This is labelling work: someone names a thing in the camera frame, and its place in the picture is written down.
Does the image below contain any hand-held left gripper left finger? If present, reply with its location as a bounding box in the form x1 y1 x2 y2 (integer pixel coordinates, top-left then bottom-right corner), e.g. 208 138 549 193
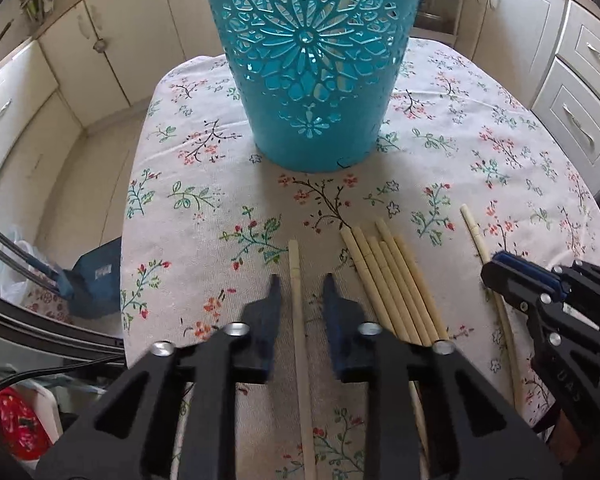
35 274 283 480

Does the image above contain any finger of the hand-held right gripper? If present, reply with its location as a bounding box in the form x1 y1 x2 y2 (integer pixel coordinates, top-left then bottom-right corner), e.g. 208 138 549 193
491 251 600 301
481 260 600 361

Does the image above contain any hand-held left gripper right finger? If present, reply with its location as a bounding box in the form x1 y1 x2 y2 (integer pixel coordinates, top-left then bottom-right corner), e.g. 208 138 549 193
321 273 563 480

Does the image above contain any teal cutout plastic basket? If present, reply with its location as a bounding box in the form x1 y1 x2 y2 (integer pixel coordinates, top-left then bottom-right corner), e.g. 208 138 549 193
195 0 431 173

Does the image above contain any floral tablecloth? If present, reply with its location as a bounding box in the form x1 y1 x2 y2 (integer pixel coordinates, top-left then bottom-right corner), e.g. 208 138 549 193
120 35 600 480

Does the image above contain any blue bag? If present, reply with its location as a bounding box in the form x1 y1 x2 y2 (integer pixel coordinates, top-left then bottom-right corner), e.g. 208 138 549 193
55 237 124 319

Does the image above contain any white drawer cabinet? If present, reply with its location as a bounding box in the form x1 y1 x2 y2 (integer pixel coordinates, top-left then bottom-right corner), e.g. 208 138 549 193
530 0 600 167

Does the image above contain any white door cabinet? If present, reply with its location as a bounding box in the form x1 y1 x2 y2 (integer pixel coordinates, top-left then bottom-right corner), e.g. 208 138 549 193
455 0 567 108

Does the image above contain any white plastic bag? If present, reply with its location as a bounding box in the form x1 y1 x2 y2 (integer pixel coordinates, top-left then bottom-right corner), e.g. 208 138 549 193
0 225 51 307

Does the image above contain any metal pot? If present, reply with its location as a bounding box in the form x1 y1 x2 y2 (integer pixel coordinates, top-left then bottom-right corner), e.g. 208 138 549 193
417 10 456 34

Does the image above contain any red bag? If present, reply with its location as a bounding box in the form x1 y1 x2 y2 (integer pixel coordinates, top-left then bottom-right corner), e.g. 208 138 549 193
0 387 54 461

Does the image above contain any cream base cabinet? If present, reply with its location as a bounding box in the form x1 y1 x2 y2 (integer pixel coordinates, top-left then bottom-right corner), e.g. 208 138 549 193
0 40 88 221

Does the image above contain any cream corner cabinet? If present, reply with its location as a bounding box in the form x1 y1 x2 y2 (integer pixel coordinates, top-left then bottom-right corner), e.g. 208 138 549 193
37 0 228 126

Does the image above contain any black cable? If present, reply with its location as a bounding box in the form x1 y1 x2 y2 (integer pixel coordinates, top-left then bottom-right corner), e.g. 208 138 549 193
0 352 127 398

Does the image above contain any dark metal frame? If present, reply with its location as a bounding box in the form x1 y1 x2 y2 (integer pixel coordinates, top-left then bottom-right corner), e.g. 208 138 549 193
0 217 126 363

